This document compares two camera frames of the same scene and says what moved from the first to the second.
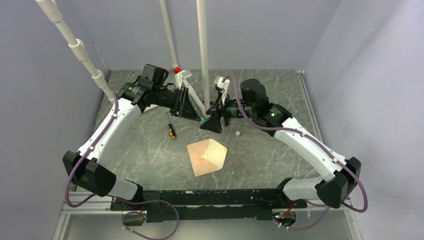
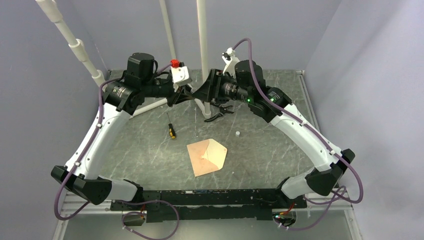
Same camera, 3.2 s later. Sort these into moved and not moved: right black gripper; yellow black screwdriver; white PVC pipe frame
Moved: right black gripper
Not moved: white PVC pipe frame; yellow black screwdriver
